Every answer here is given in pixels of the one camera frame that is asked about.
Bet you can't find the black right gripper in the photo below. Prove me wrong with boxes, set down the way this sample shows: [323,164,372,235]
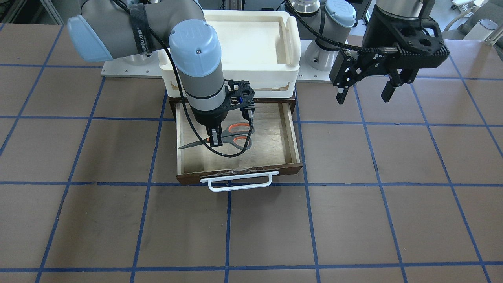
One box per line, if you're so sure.
[192,107,228,147]

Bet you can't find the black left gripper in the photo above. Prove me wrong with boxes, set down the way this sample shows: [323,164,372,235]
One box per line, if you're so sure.
[329,44,419,105]

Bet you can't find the orange grey scissors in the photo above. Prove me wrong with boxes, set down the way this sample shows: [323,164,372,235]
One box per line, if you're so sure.
[179,123,249,150]

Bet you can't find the wooden drawer with white handle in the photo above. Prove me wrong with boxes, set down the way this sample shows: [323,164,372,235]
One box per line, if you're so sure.
[175,102,302,192]

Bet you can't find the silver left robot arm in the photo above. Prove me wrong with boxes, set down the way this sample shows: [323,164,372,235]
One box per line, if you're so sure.
[205,0,449,104]

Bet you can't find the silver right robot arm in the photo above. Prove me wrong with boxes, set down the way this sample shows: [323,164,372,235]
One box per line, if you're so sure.
[67,0,227,147]

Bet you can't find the white plastic tray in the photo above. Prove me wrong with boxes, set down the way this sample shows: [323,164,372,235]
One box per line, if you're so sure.
[158,9,302,99]

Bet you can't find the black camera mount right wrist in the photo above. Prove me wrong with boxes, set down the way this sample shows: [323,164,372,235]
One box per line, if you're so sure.
[223,79,255,121]

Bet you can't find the black camera mount wrist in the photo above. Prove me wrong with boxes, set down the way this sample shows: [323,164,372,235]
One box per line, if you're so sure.
[223,79,255,121]
[362,6,450,69]

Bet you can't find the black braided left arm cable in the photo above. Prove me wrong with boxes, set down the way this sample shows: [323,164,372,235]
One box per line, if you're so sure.
[285,0,397,55]

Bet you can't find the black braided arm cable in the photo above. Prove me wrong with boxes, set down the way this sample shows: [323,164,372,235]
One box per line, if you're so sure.
[114,0,253,158]
[285,0,397,55]

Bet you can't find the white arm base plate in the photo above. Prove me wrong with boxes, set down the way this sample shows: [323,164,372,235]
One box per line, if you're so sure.
[297,40,339,83]
[101,52,162,78]

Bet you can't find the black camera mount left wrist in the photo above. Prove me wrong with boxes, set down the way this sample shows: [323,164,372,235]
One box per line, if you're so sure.
[362,6,450,69]

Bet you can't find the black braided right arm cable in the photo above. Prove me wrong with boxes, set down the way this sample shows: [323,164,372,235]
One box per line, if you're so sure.
[114,0,253,158]

